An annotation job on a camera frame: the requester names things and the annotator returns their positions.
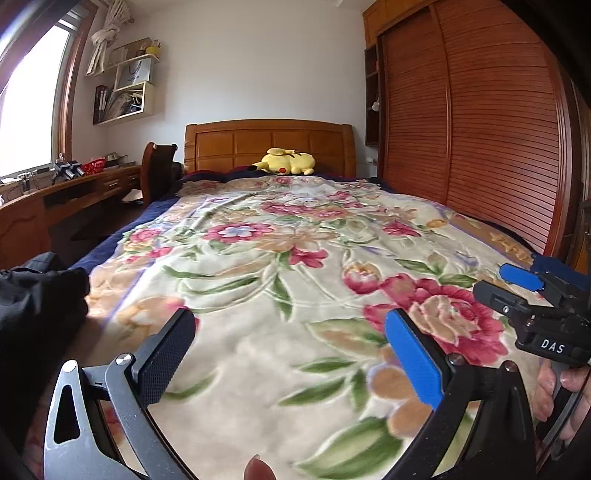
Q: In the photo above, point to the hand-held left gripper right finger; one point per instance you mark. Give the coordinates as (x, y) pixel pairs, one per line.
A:
(413, 360)

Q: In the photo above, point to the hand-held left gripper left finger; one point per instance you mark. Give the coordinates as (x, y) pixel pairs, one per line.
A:
(164, 355)

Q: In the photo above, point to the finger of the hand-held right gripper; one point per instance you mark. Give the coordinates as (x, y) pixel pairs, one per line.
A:
(519, 276)
(501, 300)

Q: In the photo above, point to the person's right hand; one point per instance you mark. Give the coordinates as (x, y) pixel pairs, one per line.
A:
(547, 392)

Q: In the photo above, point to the floral plush blanket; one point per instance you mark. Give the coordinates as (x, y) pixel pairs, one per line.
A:
(286, 277)

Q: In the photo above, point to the dark grey shiny jacket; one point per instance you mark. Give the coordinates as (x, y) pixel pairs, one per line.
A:
(18, 369)

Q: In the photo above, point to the wooden louvred wardrobe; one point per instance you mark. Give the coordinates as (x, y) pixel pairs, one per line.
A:
(475, 115)

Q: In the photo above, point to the wooden chair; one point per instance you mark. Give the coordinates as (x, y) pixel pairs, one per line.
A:
(154, 170)

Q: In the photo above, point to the wooden desk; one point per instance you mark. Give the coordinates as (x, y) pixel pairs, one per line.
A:
(27, 207)

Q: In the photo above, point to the red plastic basket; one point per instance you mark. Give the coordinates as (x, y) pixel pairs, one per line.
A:
(93, 166)

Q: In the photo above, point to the black device on desk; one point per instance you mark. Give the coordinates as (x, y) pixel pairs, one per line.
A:
(68, 170)

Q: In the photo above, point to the wooden bed headboard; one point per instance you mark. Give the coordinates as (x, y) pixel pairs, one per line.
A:
(221, 147)

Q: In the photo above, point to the yellow plush toy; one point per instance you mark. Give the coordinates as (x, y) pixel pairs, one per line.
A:
(286, 162)

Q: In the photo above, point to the row of books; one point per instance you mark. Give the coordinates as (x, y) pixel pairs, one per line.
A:
(115, 104)

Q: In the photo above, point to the white paper bag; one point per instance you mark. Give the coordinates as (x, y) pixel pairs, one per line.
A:
(132, 76)

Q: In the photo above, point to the small yellow figure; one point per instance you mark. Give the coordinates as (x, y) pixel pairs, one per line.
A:
(153, 47)

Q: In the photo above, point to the tied beige curtain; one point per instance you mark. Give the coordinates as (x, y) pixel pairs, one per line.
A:
(106, 41)

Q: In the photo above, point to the white wall shelf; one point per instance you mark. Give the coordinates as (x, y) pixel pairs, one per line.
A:
(152, 99)

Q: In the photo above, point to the window with wooden frame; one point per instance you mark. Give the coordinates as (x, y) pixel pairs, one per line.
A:
(32, 92)

